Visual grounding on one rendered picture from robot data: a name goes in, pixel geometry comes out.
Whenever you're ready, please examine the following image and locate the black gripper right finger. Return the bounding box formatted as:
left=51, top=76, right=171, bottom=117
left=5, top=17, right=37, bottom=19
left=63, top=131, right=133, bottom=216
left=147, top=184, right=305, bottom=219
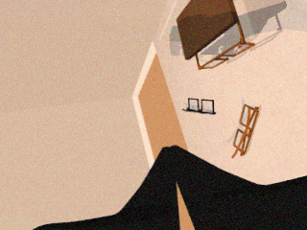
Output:
left=170, top=146, right=307, bottom=230

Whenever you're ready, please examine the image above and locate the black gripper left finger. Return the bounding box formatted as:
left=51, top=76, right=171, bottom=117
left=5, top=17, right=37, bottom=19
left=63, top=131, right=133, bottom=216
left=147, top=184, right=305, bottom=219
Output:
left=34, top=147, right=180, bottom=230

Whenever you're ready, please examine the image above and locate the white flat panel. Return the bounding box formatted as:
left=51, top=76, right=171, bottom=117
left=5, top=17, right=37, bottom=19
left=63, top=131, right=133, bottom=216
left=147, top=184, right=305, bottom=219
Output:
left=160, top=0, right=191, bottom=42

